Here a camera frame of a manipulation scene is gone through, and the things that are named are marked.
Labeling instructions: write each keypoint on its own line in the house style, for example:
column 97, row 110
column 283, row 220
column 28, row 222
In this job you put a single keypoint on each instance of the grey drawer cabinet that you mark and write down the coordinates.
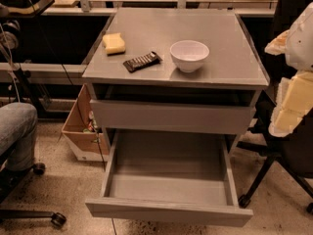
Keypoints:
column 232, row 63

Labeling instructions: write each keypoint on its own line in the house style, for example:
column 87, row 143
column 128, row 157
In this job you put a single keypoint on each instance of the black office chair right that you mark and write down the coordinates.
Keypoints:
column 293, row 152

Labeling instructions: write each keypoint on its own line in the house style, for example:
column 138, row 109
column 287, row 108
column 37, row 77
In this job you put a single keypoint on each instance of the grey drawer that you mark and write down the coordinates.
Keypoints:
column 199, row 110
column 169, row 177

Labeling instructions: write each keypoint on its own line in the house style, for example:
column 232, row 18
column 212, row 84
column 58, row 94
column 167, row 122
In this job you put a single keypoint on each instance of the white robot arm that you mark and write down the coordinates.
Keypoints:
column 295, row 95

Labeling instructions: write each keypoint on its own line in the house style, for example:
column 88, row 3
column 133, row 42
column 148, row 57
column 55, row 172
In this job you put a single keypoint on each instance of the yellow sponge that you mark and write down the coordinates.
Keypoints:
column 113, row 43

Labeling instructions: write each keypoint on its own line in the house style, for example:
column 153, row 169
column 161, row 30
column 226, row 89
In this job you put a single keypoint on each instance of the person leg in jeans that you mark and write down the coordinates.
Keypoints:
column 18, row 123

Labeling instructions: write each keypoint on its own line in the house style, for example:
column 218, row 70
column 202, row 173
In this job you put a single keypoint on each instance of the black office chair left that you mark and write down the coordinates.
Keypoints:
column 13, row 192

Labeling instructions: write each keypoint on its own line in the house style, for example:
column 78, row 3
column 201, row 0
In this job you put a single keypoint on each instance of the black office chair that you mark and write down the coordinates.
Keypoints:
column 293, row 152
column 13, row 192

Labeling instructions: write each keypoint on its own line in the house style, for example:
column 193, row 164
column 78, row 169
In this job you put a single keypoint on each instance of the headphones on stand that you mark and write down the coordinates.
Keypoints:
column 10, row 34

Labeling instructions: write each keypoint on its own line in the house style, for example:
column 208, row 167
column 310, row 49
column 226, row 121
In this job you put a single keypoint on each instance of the white bowl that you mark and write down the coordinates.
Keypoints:
column 188, row 55

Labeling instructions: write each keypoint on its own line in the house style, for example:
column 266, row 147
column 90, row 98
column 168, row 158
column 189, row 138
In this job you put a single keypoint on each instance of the grey top drawer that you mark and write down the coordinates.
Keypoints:
column 199, row 110

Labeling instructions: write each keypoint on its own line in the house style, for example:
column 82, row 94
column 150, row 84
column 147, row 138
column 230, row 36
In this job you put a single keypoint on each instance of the cardboard box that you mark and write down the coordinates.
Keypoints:
column 86, row 144

